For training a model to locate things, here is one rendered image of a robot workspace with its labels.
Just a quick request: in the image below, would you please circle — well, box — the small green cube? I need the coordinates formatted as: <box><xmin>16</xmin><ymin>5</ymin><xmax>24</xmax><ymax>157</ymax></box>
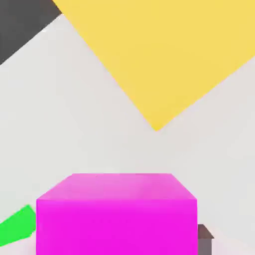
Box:
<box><xmin>0</xmin><ymin>204</ymin><xmax>37</xmax><ymax>247</ymax></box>

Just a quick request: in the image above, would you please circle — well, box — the large yellow box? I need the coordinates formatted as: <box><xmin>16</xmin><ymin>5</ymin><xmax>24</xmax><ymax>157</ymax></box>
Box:
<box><xmin>51</xmin><ymin>0</ymin><xmax>255</xmax><ymax>132</ymax></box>

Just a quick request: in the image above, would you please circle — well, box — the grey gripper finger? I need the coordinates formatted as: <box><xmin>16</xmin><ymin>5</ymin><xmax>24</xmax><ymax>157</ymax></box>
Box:
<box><xmin>197</xmin><ymin>224</ymin><xmax>228</xmax><ymax>255</ymax></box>

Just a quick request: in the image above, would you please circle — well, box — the small magenta cube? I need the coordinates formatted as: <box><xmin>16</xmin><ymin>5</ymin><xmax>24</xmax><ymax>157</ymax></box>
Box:
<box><xmin>36</xmin><ymin>173</ymin><xmax>198</xmax><ymax>255</ymax></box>

